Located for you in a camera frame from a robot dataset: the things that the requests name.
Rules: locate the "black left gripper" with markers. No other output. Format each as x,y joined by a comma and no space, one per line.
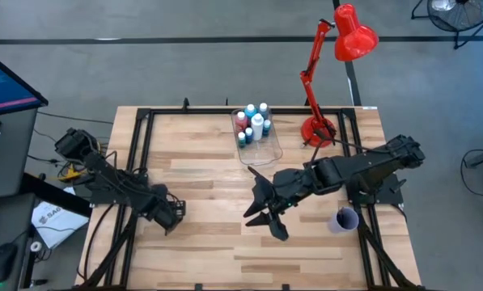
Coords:
164,210

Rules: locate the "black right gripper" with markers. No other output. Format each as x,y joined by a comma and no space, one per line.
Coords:
289,188

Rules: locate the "clear plastic bin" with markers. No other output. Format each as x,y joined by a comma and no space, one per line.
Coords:
265,155

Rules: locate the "translucent purple plastic cup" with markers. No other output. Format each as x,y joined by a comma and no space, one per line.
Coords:
334,227

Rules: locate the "small navy paint bottle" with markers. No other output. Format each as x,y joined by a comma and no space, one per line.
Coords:
248,135

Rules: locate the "small blue paint bottle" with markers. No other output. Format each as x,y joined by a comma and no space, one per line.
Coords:
266,127

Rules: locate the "large white paint bottle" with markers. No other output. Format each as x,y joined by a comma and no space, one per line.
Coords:
257,126

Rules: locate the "large red paint bottle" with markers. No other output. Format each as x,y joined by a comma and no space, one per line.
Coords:
241,120

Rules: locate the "large teal paint bottle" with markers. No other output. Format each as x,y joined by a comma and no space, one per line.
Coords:
250,111

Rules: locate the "large grey paint bottle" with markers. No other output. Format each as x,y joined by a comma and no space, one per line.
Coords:
263,108

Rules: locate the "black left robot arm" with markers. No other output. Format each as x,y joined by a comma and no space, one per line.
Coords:
111,178

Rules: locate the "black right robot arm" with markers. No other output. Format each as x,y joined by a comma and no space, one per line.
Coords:
366,165

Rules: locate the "yellow plug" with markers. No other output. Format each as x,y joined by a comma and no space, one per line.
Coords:
71,174

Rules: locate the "white printed booklet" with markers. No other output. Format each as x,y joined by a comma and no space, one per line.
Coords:
59,222

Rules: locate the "white tape roll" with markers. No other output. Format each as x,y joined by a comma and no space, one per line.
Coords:
36,246

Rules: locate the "black computer mouse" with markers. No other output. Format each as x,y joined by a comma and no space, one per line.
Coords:
0,262

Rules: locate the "red desk lamp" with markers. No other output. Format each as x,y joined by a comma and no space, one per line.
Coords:
352,36

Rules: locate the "computer monitor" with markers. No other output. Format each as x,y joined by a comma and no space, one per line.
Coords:
2,89

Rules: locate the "black floor fan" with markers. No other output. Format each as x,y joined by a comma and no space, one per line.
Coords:
459,14

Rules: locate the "black aluminium table frame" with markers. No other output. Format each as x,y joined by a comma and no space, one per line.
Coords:
192,110

